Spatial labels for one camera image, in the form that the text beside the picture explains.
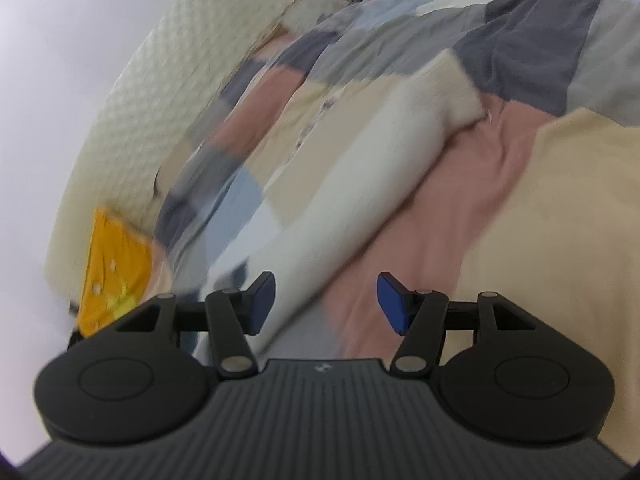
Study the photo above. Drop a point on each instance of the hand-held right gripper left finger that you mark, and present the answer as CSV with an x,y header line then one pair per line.
x,y
261,305

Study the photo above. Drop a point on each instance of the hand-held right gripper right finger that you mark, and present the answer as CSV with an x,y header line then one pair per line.
x,y
392,305

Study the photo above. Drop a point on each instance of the white fluffy sweater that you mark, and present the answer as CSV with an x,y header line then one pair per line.
x,y
380,160

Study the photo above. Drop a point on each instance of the yellow crown print pillow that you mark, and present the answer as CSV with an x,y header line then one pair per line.
x,y
115,260

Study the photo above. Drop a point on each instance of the patchwork blanket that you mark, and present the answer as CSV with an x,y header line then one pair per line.
x,y
575,185

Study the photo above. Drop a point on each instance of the cream quilted headboard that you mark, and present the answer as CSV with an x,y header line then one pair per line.
x,y
150,110

